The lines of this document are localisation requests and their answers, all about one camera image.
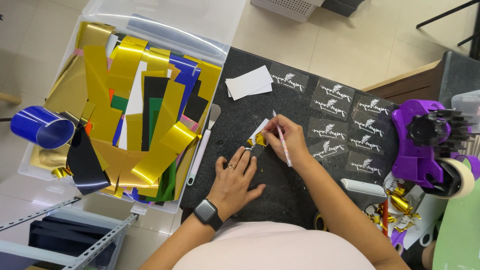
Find person's left hand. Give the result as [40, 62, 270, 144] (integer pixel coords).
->
[206, 146, 267, 221]

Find person's right hand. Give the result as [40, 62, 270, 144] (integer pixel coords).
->
[260, 114, 313, 170]

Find white sticker with gold foil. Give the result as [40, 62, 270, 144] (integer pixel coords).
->
[245, 118, 271, 158]

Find patterned weeding pen tool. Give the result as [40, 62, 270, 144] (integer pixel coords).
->
[272, 109, 293, 168]

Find white blank cards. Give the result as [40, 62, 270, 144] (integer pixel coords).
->
[224, 65, 275, 101]

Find group of clear printed decals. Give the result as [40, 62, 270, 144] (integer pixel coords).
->
[269, 62, 395, 178]

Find black smartwatch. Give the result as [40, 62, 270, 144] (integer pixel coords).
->
[193, 198, 224, 232]

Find white plastic squeegee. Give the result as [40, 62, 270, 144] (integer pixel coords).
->
[340, 178, 388, 211]

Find person's pale pink shirt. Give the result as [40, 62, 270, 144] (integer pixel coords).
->
[172, 220, 377, 270]

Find white perforated box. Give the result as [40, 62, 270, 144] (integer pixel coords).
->
[250, 0, 325, 23]

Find black box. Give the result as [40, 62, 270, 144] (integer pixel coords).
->
[321, 0, 365, 18]

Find red pen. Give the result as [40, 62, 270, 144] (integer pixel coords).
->
[382, 199, 389, 238]

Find clear bin of vinyl scraps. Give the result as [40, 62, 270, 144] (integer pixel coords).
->
[17, 0, 249, 215]

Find purple tape dispenser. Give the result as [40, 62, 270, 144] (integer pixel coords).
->
[391, 99, 480, 200]

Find heap of gold foil scraps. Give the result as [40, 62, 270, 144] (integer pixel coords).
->
[365, 187, 422, 234]

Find purple scissors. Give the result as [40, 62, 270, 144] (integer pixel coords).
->
[389, 228, 409, 256]

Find grey-topped wooden side table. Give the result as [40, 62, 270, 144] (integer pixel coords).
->
[361, 50, 480, 110]

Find beige masking tape roll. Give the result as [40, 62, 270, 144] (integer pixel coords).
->
[431, 157, 476, 200]

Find clear plastic container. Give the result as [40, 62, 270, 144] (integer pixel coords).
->
[451, 89, 480, 124]

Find green board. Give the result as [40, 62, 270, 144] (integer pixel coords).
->
[432, 157, 480, 270]

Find black chair legs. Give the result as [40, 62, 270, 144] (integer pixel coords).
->
[415, 0, 480, 61]

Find blue vinyl roll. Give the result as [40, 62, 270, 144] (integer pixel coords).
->
[10, 105, 76, 150]

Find metal slotted-angle shelf rack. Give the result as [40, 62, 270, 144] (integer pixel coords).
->
[0, 196, 140, 270]

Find wooden stick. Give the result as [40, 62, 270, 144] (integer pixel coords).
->
[0, 91, 23, 106]

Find white-handled metal spatula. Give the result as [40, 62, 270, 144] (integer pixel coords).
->
[186, 103, 222, 187]

